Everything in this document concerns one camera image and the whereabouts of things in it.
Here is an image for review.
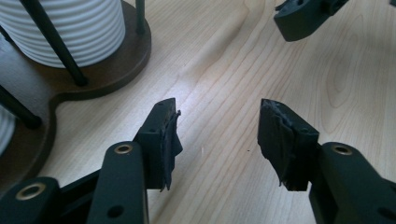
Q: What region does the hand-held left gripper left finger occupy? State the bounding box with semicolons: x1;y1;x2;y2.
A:
87;97;184;224

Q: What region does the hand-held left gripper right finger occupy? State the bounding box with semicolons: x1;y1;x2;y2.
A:
257;98;396;224

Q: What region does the white ribbed paper cup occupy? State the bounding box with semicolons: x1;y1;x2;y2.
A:
0;0;126;69

